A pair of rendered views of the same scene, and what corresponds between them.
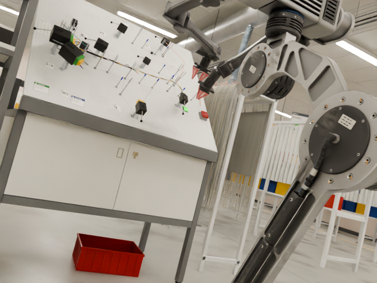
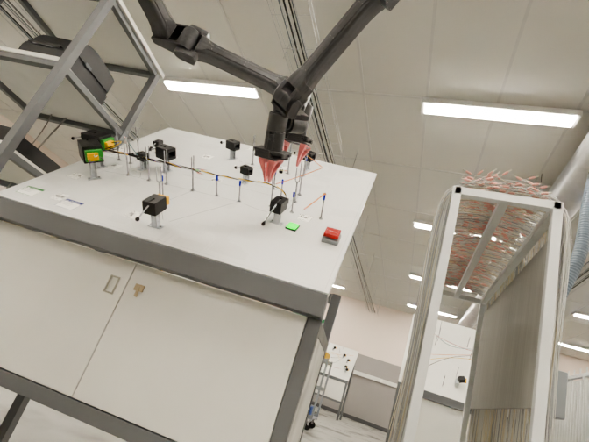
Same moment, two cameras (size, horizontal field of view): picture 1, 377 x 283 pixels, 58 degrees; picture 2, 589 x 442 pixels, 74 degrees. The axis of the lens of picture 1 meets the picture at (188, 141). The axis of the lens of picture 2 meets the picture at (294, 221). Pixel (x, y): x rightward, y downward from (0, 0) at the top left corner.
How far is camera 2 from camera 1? 1.63 m
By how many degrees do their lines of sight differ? 48
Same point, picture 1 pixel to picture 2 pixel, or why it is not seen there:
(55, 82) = (61, 188)
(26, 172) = not seen: outside the picture
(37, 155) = not seen: outside the picture
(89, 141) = (66, 262)
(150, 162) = (166, 307)
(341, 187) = not seen: outside the picture
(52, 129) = (19, 243)
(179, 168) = (230, 325)
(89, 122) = (63, 227)
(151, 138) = (163, 256)
